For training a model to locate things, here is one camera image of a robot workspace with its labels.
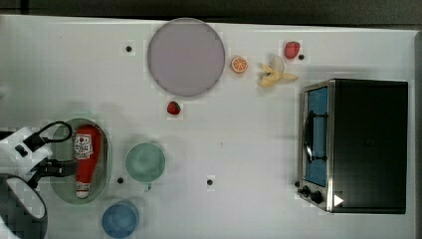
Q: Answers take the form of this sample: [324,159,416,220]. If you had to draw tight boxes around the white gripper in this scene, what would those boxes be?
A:
[0,127,78,188]

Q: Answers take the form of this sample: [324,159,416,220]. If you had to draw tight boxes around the red ketchup bottle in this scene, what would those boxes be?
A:
[74,124,102,199]

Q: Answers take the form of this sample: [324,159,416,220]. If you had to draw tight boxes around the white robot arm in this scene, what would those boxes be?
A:
[1,126,77,239]

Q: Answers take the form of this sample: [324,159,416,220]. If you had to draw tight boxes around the blue bowl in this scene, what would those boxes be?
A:
[102,200,139,239]

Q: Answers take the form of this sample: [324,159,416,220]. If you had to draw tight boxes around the green mug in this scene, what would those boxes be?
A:
[124,142,166,192]

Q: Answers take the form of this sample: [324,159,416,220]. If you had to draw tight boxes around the small red strawberry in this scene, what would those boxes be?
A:
[167,102,181,116]

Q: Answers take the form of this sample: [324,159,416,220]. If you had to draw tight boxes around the grey round plate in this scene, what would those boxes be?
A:
[147,18,225,98]

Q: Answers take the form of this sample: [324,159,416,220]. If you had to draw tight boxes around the orange slice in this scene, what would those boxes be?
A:
[231,56,249,74]

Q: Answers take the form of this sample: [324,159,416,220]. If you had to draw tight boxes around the peeled banana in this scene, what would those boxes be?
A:
[259,56,299,88]

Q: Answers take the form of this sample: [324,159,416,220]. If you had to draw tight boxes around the red strawberry near oven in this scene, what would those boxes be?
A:
[285,41,301,60]

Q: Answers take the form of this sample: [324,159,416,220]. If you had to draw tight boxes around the black toaster oven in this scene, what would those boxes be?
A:
[295,79,409,214]

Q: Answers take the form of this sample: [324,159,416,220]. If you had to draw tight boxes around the black camera box with cable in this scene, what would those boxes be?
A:
[15,121,73,156]

